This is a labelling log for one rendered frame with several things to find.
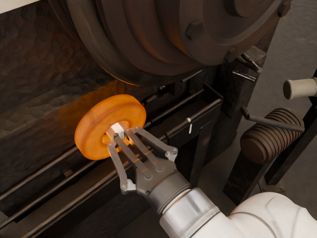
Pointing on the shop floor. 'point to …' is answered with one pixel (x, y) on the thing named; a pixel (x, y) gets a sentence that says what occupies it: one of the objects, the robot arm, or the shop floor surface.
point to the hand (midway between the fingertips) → (111, 123)
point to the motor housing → (260, 152)
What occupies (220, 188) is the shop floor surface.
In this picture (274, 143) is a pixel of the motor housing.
